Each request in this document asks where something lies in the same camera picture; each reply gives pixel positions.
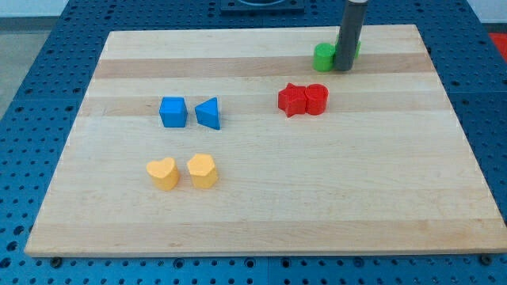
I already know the yellow heart block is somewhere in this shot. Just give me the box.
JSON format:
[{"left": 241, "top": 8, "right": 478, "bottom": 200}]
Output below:
[{"left": 146, "top": 158, "right": 181, "bottom": 191}]

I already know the red cylinder block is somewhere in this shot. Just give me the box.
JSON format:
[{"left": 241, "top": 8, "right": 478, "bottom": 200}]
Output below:
[{"left": 305, "top": 84, "right": 329, "bottom": 116}]

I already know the red star block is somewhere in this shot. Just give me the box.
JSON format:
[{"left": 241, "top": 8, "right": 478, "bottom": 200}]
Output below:
[{"left": 278, "top": 83, "right": 307, "bottom": 117}]

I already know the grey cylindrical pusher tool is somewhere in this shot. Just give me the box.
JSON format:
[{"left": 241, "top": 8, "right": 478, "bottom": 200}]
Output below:
[{"left": 334, "top": 0, "right": 369, "bottom": 71}]

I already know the green star block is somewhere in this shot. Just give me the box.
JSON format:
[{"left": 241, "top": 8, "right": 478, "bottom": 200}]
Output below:
[{"left": 335, "top": 35, "right": 361, "bottom": 60}]

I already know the blue cube block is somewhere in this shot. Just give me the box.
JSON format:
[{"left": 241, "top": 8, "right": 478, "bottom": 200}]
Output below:
[{"left": 159, "top": 97, "right": 188, "bottom": 127}]

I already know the green cylinder block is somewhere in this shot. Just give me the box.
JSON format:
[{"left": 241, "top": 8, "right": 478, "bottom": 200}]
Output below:
[{"left": 313, "top": 43, "right": 336, "bottom": 72}]

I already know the wooden board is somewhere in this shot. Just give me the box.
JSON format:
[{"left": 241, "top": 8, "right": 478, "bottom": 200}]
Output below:
[{"left": 25, "top": 25, "right": 506, "bottom": 257}]

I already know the yellow pentagon block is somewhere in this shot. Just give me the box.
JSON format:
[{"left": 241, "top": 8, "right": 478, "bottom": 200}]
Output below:
[{"left": 187, "top": 154, "right": 219, "bottom": 189}]

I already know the blue triangle block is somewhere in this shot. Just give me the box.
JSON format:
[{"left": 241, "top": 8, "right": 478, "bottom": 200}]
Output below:
[{"left": 195, "top": 97, "right": 220, "bottom": 130}]

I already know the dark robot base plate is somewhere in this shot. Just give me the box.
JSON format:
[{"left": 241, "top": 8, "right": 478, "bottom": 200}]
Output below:
[{"left": 219, "top": 0, "right": 305, "bottom": 14}]

